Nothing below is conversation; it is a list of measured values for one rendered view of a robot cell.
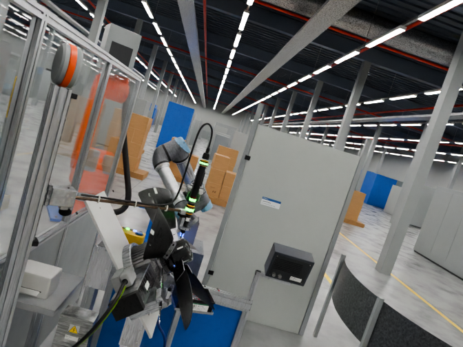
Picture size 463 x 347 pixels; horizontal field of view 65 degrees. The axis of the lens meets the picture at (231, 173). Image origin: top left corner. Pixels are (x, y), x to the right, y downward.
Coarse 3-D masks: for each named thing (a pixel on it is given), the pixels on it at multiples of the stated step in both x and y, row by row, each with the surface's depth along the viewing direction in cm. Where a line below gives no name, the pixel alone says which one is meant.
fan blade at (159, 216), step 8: (160, 216) 154; (152, 224) 148; (160, 224) 154; (168, 224) 162; (160, 232) 154; (168, 232) 162; (152, 240) 150; (160, 240) 156; (168, 240) 163; (152, 248) 151; (160, 248) 158; (168, 248) 166; (144, 256) 145; (152, 256) 154; (160, 256) 162
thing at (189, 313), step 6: (186, 276) 163; (180, 282) 167; (186, 282) 161; (180, 288) 166; (186, 288) 160; (180, 294) 165; (186, 294) 159; (180, 300) 164; (186, 300) 158; (192, 300) 147; (180, 306) 164; (186, 306) 158; (192, 306) 148; (186, 312) 157; (186, 318) 157; (186, 324) 157
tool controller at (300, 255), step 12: (276, 252) 220; (288, 252) 224; (300, 252) 228; (276, 264) 223; (288, 264) 222; (300, 264) 222; (312, 264) 222; (276, 276) 226; (288, 276) 226; (300, 276) 225
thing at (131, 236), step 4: (124, 232) 217; (128, 232) 219; (132, 232) 221; (128, 236) 217; (132, 236) 217; (136, 236) 217; (140, 236) 218; (144, 236) 222; (128, 240) 217; (132, 240) 217; (136, 240) 217; (140, 240) 217
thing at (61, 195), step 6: (48, 186) 141; (54, 186) 143; (60, 186) 146; (66, 186) 148; (48, 192) 140; (54, 192) 140; (60, 192) 142; (66, 192) 143; (72, 192) 145; (48, 198) 141; (54, 198) 141; (60, 198) 142; (66, 198) 144; (72, 198) 145; (54, 204) 142; (60, 204) 143; (66, 204) 144; (72, 204) 146
